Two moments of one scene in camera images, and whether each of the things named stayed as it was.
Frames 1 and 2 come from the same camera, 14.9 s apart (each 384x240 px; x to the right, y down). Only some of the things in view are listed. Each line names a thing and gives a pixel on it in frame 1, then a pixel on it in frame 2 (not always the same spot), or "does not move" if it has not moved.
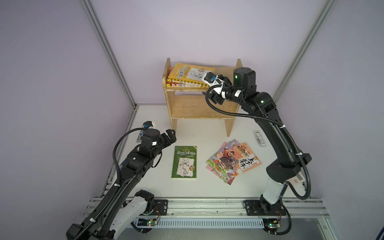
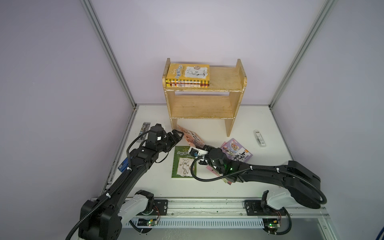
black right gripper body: x=225 y=94 → x=208 y=148
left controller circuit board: x=142 y=222 does not move
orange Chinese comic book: x=246 y=157 → x=192 y=138
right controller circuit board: x=271 y=224 does not move
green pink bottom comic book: x=214 y=164 does not move
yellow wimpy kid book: x=205 y=86 does not move
